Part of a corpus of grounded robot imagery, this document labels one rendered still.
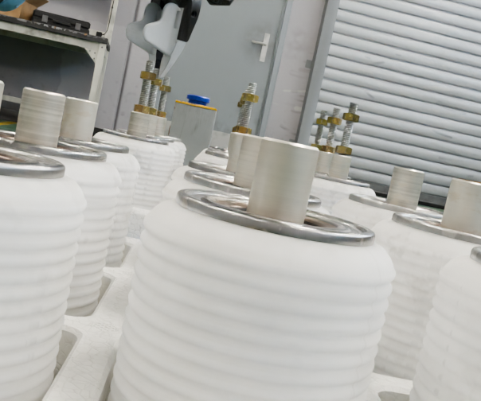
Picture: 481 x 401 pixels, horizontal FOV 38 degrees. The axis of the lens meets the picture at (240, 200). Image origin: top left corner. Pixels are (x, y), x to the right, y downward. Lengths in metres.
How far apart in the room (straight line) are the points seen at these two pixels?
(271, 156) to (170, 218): 0.04
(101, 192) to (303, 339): 0.17
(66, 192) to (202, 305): 0.07
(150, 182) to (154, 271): 0.54
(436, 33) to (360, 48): 0.71
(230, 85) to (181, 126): 4.94
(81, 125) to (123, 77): 5.59
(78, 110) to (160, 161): 0.30
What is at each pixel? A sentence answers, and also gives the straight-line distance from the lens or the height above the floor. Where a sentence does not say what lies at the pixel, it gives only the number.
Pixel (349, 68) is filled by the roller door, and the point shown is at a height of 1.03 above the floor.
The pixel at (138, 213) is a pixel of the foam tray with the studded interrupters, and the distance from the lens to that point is 0.75.
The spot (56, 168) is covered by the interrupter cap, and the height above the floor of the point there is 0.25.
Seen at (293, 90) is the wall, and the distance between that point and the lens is 6.23.
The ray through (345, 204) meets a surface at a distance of 0.50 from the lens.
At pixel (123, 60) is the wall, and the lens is 6.08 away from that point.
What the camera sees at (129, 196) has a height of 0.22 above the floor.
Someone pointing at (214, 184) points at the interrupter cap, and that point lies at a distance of 0.35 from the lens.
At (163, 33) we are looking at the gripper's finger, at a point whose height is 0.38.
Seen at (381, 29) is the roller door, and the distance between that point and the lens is 6.42.
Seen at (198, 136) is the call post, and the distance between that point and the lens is 1.19.
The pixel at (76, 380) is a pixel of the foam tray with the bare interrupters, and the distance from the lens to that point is 0.27.
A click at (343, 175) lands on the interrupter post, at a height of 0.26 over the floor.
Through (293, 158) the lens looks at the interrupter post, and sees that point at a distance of 0.25.
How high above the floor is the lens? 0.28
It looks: 5 degrees down
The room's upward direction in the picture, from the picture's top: 12 degrees clockwise
